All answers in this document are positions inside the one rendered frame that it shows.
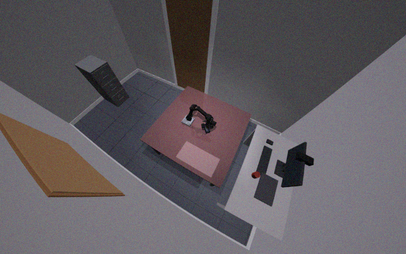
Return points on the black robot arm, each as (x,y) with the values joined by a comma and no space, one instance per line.
(208,117)

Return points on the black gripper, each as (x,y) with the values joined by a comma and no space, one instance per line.
(203,125)

